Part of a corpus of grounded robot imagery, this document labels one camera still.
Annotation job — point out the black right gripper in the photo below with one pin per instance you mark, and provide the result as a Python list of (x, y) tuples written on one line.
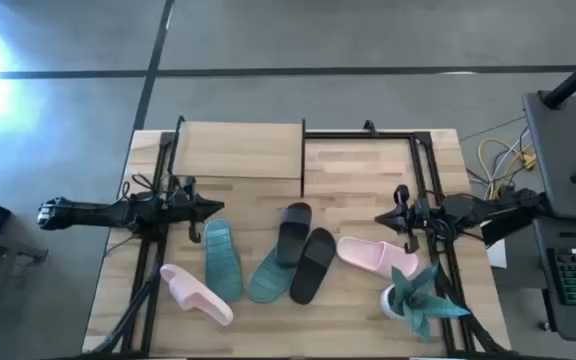
[(420, 216)]

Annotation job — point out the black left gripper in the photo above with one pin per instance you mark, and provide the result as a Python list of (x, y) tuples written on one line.
[(183, 207)]

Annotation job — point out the pink rubber slide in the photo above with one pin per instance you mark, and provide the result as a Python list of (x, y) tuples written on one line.
[(368, 255), (193, 295)]

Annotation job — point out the green rubber slide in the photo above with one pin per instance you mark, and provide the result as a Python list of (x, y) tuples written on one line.
[(223, 260), (268, 281)]

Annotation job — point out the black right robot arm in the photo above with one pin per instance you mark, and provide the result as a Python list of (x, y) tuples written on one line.
[(483, 210)]

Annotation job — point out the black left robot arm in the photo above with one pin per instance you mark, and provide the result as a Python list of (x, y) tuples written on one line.
[(88, 212)]

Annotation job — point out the green artificial plant white pot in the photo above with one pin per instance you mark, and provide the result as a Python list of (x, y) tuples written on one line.
[(418, 302)]

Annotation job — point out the white paper sheet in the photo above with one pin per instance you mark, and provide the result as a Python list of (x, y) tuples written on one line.
[(497, 255)]

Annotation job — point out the black equipment cart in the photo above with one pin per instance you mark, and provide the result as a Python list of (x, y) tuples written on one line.
[(563, 150)]

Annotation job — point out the grey metal stand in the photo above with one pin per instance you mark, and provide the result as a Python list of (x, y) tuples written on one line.
[(3, 245)]

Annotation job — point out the black pole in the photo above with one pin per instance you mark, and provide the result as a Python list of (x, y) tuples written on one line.
[(573, 77)]

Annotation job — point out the black aluminium table frame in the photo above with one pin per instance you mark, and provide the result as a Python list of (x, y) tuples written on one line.
[(420, 165)]

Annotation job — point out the wooden shelf with black frame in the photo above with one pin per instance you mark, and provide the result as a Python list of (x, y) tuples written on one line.
[(238, 150)]

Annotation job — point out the black frame clamp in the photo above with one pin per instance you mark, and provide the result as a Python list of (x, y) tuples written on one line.
[(370, 127)]

